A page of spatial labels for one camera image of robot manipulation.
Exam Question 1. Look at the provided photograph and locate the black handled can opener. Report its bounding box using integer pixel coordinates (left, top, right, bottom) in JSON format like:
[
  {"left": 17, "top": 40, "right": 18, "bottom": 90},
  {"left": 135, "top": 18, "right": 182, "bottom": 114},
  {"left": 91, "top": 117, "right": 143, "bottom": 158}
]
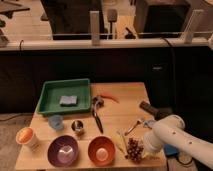
[{"left": 92, "top": 95, "right": 104, "bottom": 132}]

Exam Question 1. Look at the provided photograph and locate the blue box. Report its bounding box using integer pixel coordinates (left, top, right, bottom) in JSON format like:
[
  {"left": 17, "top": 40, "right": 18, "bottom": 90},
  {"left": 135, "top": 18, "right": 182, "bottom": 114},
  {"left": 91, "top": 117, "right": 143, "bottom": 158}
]
[{"left": 164, "top": 144, "right": 179, "bottom": 157}]

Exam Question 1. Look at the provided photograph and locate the green plastic tray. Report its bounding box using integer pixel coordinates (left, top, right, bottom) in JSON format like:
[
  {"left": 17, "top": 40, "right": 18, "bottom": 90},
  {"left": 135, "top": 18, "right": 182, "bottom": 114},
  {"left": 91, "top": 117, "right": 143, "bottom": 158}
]
[{"left": 36, "top": 78, "right": 91, "bottom": 116}]

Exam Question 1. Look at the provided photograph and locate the bunch of dark grapes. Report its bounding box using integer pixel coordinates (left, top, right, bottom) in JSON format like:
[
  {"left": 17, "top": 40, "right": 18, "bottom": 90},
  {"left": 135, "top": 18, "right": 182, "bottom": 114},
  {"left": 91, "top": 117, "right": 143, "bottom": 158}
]
[{"left": 126, "top": 138, "right": 144, "bottom": 163}]

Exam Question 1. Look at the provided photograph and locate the purple bowl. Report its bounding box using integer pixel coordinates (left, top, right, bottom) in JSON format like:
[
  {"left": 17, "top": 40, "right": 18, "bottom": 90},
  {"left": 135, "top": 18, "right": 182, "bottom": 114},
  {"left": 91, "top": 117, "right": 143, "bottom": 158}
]
[{"left": 47, "top": 135, "right": 79, "bottom": 167}]

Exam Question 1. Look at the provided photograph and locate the red bowl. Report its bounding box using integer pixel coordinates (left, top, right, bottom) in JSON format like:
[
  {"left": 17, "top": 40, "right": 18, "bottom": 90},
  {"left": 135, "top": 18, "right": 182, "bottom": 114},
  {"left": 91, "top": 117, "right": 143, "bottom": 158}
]
[{"left": 88, "top": 136, "right": 115, "bottom": 166}]

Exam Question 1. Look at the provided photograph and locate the black handled tool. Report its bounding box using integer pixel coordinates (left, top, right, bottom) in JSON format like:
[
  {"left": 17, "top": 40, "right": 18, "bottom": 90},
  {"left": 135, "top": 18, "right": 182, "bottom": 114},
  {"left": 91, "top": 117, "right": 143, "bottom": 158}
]
[{"left": 139, "top": 101, "right": 170, "bottom": 120}]

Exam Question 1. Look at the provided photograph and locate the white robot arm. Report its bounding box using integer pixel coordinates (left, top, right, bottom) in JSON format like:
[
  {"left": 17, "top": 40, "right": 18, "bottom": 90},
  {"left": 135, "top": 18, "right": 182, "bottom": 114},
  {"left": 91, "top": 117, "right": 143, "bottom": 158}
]
[{"left": 143, "top": 115, "right": 213, "bottom": 169}]

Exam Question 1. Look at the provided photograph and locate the orange and white cup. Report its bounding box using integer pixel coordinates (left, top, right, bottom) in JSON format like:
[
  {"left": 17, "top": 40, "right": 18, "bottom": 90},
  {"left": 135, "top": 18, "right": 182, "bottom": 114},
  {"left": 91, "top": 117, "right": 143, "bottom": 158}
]
[{"left": 16, "top": 127, "right": 39, "bottom": 150}]

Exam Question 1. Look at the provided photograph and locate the orange carrot toy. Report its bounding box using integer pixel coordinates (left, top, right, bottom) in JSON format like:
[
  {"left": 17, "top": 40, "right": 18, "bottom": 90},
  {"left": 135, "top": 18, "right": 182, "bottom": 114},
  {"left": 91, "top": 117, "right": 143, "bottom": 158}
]
[{"left": 100, "top": 94, "right": 119, "bottom": 103}]

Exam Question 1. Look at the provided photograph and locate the small blue plastic cup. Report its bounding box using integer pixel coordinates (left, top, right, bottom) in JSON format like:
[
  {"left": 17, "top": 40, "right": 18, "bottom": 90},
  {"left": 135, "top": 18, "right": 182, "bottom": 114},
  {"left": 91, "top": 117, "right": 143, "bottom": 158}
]
[{"left": 48, "top": 115, "right": 64, "bottom": 131}]

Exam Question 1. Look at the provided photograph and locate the metal spoon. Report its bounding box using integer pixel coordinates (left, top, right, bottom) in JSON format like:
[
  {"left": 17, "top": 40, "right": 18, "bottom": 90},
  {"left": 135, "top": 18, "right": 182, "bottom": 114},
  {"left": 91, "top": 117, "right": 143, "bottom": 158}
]
[{"left": 124, "top": 118, "right": 144, "bottom": 136}]

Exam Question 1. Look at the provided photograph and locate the blue cloth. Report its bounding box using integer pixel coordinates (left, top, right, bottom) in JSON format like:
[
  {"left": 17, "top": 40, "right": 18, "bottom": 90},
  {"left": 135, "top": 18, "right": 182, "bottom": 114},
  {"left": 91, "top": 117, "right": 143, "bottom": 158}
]
[{"left": 144, "top": 120, "right": 155, "bottom": 129}]

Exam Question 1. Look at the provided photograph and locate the blue sponge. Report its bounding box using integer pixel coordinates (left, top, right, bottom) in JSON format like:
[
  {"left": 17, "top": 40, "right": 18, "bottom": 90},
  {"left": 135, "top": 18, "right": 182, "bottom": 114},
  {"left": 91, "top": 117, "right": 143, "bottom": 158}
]
[{"left": 60, "top": 96, "right": 77, "bottom": 106}]

